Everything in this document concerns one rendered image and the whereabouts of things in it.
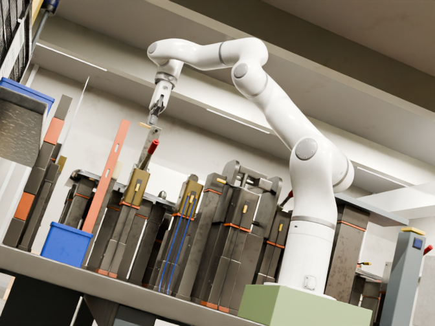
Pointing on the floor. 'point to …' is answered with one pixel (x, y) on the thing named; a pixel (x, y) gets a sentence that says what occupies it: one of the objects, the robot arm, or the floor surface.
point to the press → (426, 295)
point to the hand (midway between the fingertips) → (151, 121)
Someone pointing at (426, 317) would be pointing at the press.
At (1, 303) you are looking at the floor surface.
